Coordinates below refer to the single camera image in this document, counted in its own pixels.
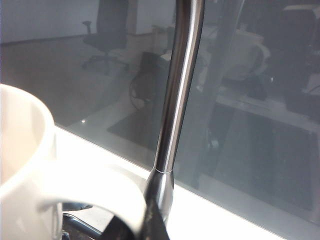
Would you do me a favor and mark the white stone backsplash ledge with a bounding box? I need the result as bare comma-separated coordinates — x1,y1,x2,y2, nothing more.
53,123,320,240

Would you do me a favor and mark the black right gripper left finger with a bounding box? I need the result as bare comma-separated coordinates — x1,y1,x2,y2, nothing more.
104,214,141,240

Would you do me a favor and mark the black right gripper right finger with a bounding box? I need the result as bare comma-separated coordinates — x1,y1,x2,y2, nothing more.
141,184,172,240

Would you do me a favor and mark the white Starbucks ceramic mug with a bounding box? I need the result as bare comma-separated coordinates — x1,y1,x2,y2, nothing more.
0,83,149,240

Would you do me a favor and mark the steel gooseneck faucet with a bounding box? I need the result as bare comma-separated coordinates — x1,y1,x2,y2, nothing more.
146,0,206,226

